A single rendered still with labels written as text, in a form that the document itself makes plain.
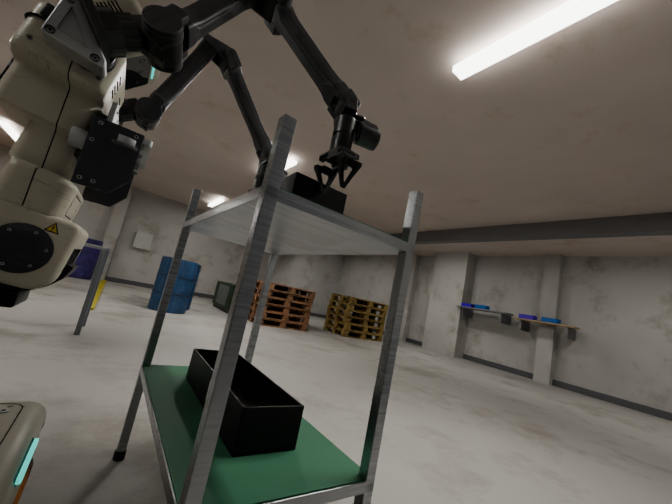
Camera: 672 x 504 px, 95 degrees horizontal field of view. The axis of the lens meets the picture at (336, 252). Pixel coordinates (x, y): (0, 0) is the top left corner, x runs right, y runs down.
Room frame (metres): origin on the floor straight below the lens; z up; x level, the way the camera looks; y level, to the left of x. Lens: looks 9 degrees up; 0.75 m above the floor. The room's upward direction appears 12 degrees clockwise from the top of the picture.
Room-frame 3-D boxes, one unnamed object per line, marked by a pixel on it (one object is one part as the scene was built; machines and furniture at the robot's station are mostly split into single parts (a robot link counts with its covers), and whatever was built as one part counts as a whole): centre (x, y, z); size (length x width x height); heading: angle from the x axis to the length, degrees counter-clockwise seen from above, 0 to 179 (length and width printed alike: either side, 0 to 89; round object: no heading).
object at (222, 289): (7.96, 1.73, 0.33); 1.71 x 1.51 x 0.65; 124
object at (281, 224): (1.07, 0.23, 0.55); 0.91 x 0.46 x 1.10; 35
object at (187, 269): (5.82, 2.76, 0.46); 1.24 x 0.76 x 0.92; 32
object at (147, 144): (0.78, 0.63, 0.99); 0.28 x 0.16 x 0.22; 35
